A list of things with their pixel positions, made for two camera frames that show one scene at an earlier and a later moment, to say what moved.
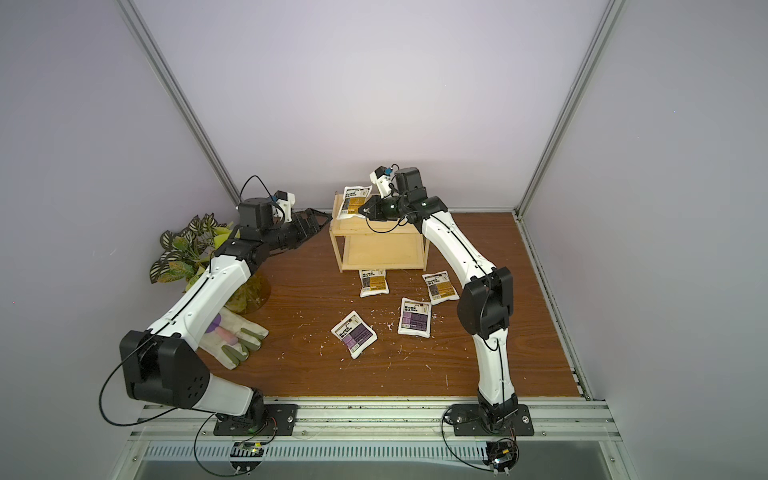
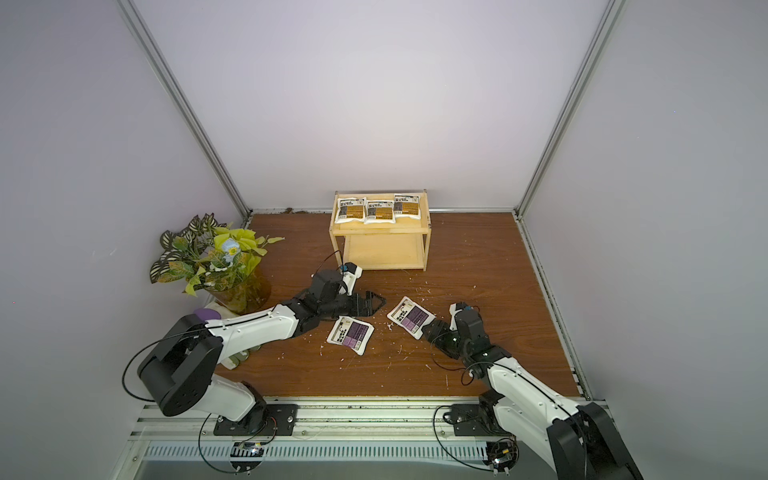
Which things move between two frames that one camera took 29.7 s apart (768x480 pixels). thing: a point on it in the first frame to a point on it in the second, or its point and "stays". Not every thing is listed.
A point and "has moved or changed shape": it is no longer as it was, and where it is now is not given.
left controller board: x=247 y=457 stays
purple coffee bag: x=415 y=317 has moved or changed shape
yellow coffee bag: x=373 y=281 has moved or changed shape
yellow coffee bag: x=354 y=196 has moved or changed shape
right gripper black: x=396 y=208 to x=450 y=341
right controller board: x=501 y=455 stays
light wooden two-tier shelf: x=372 y=244 stays
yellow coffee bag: x=439 y=287 has moved or changed shape
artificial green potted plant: x=187 y=256 stays
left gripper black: x=305 y=232 to x=368 y=312
